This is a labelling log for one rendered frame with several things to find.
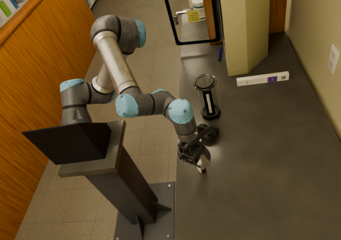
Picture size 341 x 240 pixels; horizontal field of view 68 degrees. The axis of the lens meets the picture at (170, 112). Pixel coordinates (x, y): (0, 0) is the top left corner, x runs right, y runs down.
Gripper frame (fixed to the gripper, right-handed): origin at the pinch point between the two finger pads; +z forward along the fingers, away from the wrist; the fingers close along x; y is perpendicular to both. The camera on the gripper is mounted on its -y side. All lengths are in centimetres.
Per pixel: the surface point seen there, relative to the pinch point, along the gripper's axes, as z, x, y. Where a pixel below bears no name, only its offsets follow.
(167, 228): 101, -40, 13
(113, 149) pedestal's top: 9, -49, 8
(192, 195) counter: 8.7, 1.0, 12.0
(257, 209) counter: 8.8, 26.3, 6.5
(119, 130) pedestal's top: 9, -55, -4
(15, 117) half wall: 43, -200, 6
